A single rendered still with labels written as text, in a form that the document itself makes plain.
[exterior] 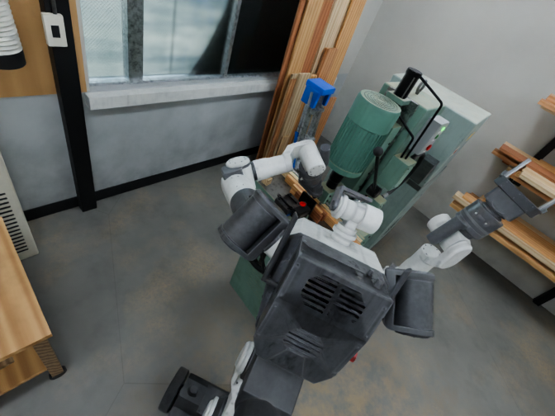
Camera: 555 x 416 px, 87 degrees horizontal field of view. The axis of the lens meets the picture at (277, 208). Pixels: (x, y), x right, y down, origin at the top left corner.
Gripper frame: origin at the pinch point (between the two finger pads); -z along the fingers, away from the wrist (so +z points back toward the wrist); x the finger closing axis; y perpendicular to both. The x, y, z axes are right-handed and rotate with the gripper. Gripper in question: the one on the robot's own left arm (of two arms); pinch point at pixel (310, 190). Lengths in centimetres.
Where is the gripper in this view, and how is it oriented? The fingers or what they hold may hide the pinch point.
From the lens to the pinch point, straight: 125.9
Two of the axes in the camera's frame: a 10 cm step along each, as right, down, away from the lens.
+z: -0.9, -4.5, -8.9
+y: 7.8, -5.9, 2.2
